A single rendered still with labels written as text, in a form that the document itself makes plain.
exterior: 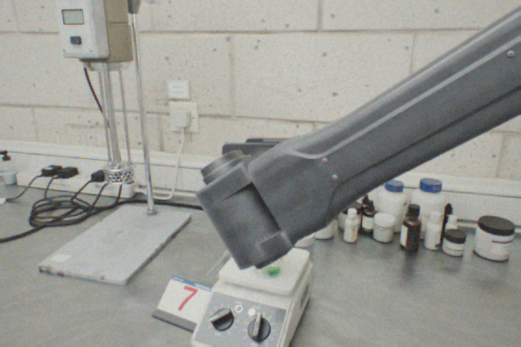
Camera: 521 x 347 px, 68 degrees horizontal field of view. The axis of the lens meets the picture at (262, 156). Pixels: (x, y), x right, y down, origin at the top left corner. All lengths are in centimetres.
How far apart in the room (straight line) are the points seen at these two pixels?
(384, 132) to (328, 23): 78
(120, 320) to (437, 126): 60
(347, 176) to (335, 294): 52
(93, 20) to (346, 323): 66
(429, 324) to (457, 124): 53
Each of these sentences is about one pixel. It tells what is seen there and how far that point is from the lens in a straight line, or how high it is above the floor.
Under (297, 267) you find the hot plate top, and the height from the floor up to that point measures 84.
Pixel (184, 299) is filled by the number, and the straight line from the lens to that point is 69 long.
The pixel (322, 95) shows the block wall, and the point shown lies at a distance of 100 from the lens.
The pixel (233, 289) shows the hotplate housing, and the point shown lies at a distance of 62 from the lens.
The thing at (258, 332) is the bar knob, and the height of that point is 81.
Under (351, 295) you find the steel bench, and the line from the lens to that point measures 74.
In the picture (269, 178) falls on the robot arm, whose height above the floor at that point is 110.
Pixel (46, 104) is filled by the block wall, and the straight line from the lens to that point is 139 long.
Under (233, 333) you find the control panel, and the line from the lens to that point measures 59.
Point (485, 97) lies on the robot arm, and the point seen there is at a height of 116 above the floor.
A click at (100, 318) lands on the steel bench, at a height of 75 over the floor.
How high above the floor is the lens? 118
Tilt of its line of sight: 17 degrees down
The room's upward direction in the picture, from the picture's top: straight up
